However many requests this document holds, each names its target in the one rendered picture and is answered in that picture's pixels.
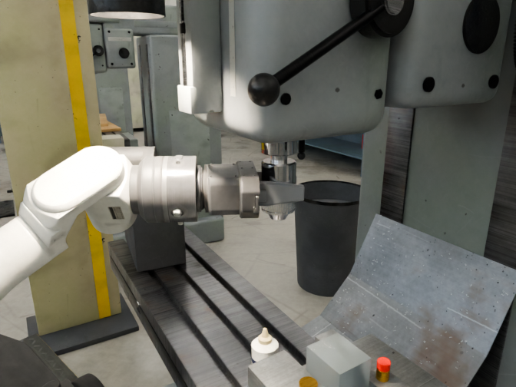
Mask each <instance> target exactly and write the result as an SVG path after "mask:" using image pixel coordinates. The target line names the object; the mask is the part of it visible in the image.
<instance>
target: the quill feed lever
mask: <svg viewBox="0 0 516 387"><path fill-rule="evenodd" d="M413 7H414V0H349V8H350V15H351V18H352V20H351V21H350V22H349V23H347V24H346V25H344V26H343V27H341V28H340V29H339V30H337V31H335V32H334V33H333V34H331V35H330V36H329V37H327V38H326V39H324V40H323V41H321V42H320V43H319V44H317V45H316V46H314V47H313V48H311V49H309V50H308V51H307V52H306V53H304V54H303V55H301V56H300V57H298V58H297V59H296V60H294V61H292V62H291V63H290V64H288V65H287V66H286V67H284V68H283V69H281V70H280V71H278V72H277V73H275V74H274V75H271V74H268V73H259V74H256V75H255V76H253V77H252V78H251V80H250V82H249V84H248V87H247V93H248V96H249V98H250V100H251V101H252V102H253V103H254V104H256V105H258V106H261V107H266V106H269V105H271V104H273V103H274V102H275V101H276V100H277V99H278V97H279V95H280V86H281V85H282V84H284V83H286V82H287V81H288V80H289V79H291V78H293V77H294V76H295V75H297V74H298V73H300V72H301V71H302V70H304V69H305V68H307V67H308V66H310V65H311V64H312V63H313V62H315V61H316V60H318V59H319V58H321V57H322V56H323V55H325V54H326V53H328V52H329V51H331V50H332V49H334V47H336V46H337V45H339V44H340V43H342V42H343V41H345V40H346V39H347V38H349V37H350V36H352V35H353V34H355V33H356V32H359V33H360V34H361V35H363V36H365V37H367V38H391V37H394V36H396V35H397V34H399V33H400V32H401V31H402V30H403V29H404V28H405V26H406V25H407V24H408V22H409V19H410V17H411V15H412V11H413Z"/></svg>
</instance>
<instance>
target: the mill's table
mask: <svg viewBox="0 0 516 387"><path fill-rule="evenodd" d="M184 233H185V247H186V263H183V264H179V265H175V266H167V267H163V268H158V269H154V270H146V271H142V272H138V271H137V269H136V266H135V265H134V261H133V258H132V255H131V252H130V250H129V247H128V245H127V243H126V242H125V240H124V239H121V240H114V241H110V242H108V243H107V244H108V250H109V257H110V264H111V269H112V271H113V272H114V275H115V276H116V278H117V280H118V282H119V283H120V285H121V287H122V289H123V291H124V292H125V294H126V296H127V298H128V299H129V301H130V303H131V305H132V306H133V308H134V311H135V312H136V314H137V316H138V318H139V320H140V321H141V323H142V325H143V327H144V328H145V330H146V332H147V334H148V335H149V337H150V340H151V341H152V343H153V344H154V347H155V348H156V350H157V352H158V354H159V355H160V357H161V359H162V361H163V362H164V364H165V366H166V368H167V370H168V372H169V373H170V375H171V377H172V379H173V381H174V382H175V384H176V386H177V387H248V366H249V365H251V362H252V360H251V354H252V341H253V340H254V339H255V338H257V337H258V336H259V335H260V334H262V331H263V328H267V331H268V334H270V335H271V336H272V337H273V338H274V339H275V340H276V341H277V342H278V344H279V352H281V351H283V350H285V351H286V352H288V353H289V354H290V355H291V356H292V357H293V358H294V359H295V360H296V361H297V362H298V363H299V364H300V365H301V366H304V365H305V364H306V348H307V346H309V345H311V344H313V343H315V339H314V338H313V337H311V336H310V335H309V334H308V333H307V332H305V331H304V330H303V329H302V328H301V327H300V326H298V325H297V324H296V323H295V322H294V321H292V320H291V318H289V317H288V316H287V315H286V314H285V313H284V312H283V311H282V310H280V309H279V308H278V307H277V306H276V305H274V304H273V303H272V302H271V301H270V300H269V299H267V298H266V297H265V296H264V295H263V294H262V293H261V292H260V291H259V290H258V289H256V288H255V287H254V286H253V285H252V284H251V283H249V282H248V281H247V280H246V279H245V278H244V277H242V276H241V275H240V274H239V273H238V272H237V271H236V270H235V269H234V268H233V267H231V266H230V265H229V264H228V263H227V262H226V261H224V260H223V259H222V258H221V257H220V256H218V255H217V254H216V253H215V252H214V251H213V250H212V249H211V248H209V247H208V245H206V244H205V243H204V242H203V241H202V240H200V239H199V238H198V237H197V236H196V235H195V234H193V233H192V232H191V231H190V230H189V229H187V228H186V227H184Z"/></svg>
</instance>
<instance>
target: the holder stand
mask: <svg viewBox="0 0 516 387"><path fill-rule="evenodd" d="M124 232H125V238H126V241H127V245H128V247H129V250H130V252H131V255H132V258H133V261H134V265H135V266H136V269H137V271H138V272H142V271H146V270H154V269H158V268H163V267H167V266H175V265H179V264H183V263H186V247H185V233H184V222H183V225H178V222H169V223H167V222H166V223H147V222H146V221H145V220H144V219H143V218H142V217H141V215H140V214H138V215H137V218H136V220H135V221H134V223H133V224H132V226H131V227H129V228H128V229H127V230H125V231H124Z"/></svg>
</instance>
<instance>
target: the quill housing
mask: <svg viewBox="0 0 516 387"><path fill-rule="evenodd" d="M351 20H352V18H351V15H350V8H349V0H220V43H221V74H222V105H223V109H222V111H221V112H218V113H206V114H195V115H194V116H195V118H196V119H197V120H198V121H199V122H200V123H202V124H205V125H206V126H208V127H213V128H216V129H218V130H221V131H226V132H228V133H231V134H235V135H238V136H241V137H245V138H248V139H250V140H253V141H257V142H260V143H266V144H275V143H282V142H288V141H301V140H309V139H316V138H322V137H335V136H342V135H349V134H362V133H365V132H368V131H371V130H373V129H374V128H375V127H377V126H378V125H379V123H380V121H381V120H382V116H383V113H384V107H385V90H386V81H387V72H388V63H389V46H390V38H367V37H365V36H363V35H361V34H360V33H359V32H356V33H355V34H353V35H352V36H350V37H349V38H347V39H346V40H345V41H343V42H342V43H340V44H339V45H337V46H336V47H334V49H332V50H331V51H329V52H328V53H326V54H325V55H323V56H322V57H321V58H319V59H318V60H316V61H315V62H313V63H312V64H311V65H310V66H308V67H307V68H305V69H304V70H302V71H301V72H300V73H298V74H297V75H295V76H294V77H293V78H291V79H289V80H288V81H287V82H286V83H284V84H282V85H281V86H280V93H279V97H278V99H277V100H276V101H275V102H274V103H273V104H271V105H269V106H266V107H261V106H258V105H256V104H254V103H253V102H252V101H251V100H250V98H249V96H248V93H247V87H248V84H249V82H250V80H251V78H252V77H253V76H255V75H256V74H259V73H268V74H271V75H274V74H275V73H277V72H278V71H280V70H281V69H283V68H284V67H286V66H287V65H288V64H290V63H291V62H292V61H294V60H296V59H297V58H298V57H300V56H301V55H303V54H304V53H306V52H307V51H308V50H309V49H311V48H313V47H314V46H316V45H317V44H319V43H320V42H321V41H323V40H324V39H326V38H327V37H329V36H330V35H331V34H333V33H334V32H335V31H337V30H339V29H340V28H341V27H343V26H344V25H346V24H347V23H349V22H350V21H351Z"/></svg>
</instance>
